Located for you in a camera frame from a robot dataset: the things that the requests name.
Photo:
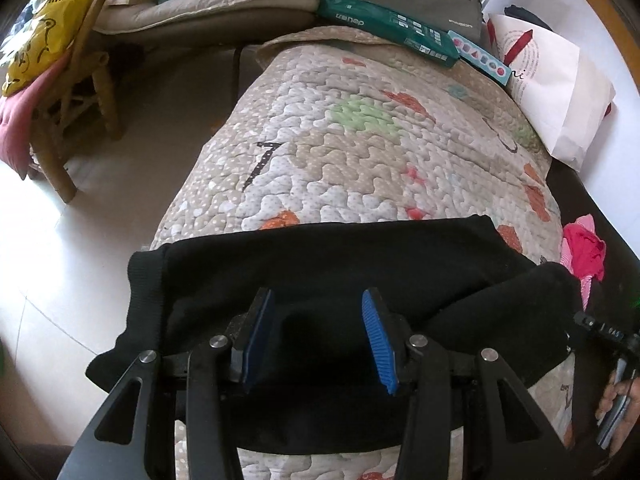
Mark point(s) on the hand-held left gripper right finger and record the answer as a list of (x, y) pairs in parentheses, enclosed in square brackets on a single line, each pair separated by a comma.
[(379, 340)]

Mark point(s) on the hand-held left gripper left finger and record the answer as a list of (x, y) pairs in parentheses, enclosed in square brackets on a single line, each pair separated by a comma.
[(258, 330)]

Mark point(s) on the black pants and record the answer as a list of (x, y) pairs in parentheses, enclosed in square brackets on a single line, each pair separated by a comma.
[(320, 280)]

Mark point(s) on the person's right hand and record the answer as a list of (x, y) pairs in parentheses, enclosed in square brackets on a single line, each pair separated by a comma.
[(616, 400)]

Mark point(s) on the pink red cloth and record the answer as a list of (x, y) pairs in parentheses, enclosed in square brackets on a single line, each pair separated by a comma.
[(582, 250)]

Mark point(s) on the quilted patterned blanket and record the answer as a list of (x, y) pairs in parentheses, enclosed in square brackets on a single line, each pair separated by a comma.
[(360, 150)]

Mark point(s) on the white paper bag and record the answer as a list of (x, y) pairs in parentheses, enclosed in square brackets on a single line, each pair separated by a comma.
[(550, 75)]

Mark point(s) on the bamboo chair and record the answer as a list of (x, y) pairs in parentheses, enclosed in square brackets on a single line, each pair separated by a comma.
[(75, 95)]

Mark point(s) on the light blue flat box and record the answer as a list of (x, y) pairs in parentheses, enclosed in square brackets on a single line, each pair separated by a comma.
[(480, 57)]

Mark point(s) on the green packet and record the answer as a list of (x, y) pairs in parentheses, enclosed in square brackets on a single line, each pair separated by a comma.
[(395, 27)]

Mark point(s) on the beige seat cushion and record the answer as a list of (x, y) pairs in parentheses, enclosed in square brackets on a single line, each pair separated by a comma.
[(200, 7)]

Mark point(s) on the yellow plastic bag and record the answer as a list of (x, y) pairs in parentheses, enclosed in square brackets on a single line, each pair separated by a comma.
[(37, 35)]

